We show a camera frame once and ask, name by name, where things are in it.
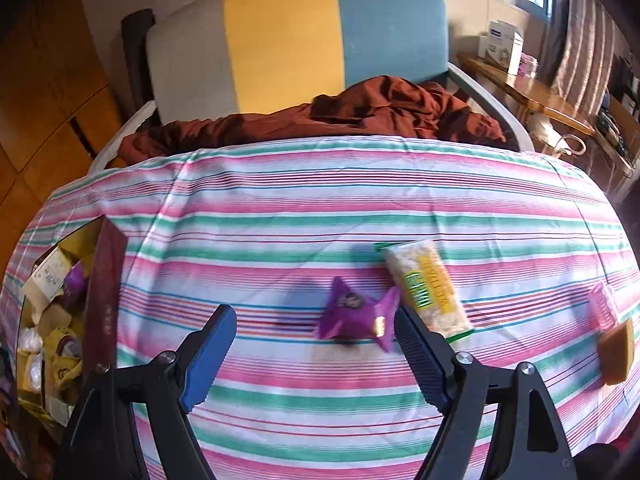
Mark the white carton box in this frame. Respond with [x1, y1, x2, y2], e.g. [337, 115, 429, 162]
[477, 20, 525, 77]

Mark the wooden wardrobe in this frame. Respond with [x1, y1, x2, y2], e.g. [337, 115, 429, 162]
[0, 0, 126, 271]

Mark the grey yellow blue armchair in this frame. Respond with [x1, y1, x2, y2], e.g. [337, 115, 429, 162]
[87, 0, 536, 176]

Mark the black rolled mat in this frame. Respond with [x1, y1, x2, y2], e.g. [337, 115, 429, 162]
[121, 8, 157, 116]

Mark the striped grey curtain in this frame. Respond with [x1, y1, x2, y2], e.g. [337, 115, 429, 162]
[542, 0, 631, 121]

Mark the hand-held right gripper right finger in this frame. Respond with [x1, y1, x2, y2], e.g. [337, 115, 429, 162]
[394, 304, 581, 480]

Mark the purple snack packet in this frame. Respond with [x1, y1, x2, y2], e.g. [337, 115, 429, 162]
[62, 262, 91, 306]
[315, 276, 402, 353]

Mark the dark cluttered shelf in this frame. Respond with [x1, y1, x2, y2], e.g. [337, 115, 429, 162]
[592, 55, 640, 171]

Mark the clear rice snack packet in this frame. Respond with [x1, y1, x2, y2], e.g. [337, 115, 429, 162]
[374, 239, 475, 343]

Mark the beige cardboard box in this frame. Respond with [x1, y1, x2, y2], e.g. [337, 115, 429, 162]
[22, 249, 70, 307]

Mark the white cable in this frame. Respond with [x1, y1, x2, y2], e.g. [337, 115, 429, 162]
[545, 132, 587, 158]

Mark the pink plastic packet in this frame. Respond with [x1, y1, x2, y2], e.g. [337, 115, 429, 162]
[586, 281, 620, 332]

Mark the gold tin box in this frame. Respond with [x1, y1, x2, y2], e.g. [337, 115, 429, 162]
[2, 214, 128, 431]

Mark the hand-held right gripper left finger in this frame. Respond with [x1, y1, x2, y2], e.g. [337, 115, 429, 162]
[60, 304, 238, 480]

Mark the yellow snack packet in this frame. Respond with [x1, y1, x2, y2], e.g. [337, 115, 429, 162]
[44, 325, 86, 401]

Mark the brown cloth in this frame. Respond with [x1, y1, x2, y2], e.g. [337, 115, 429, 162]
[117, 75, 508, 166]

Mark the striped blanket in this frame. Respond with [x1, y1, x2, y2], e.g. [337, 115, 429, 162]
[0, 135, 640, 480]

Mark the wooden side table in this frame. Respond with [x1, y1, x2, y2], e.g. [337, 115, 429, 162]
[457, 52, 596, 136]

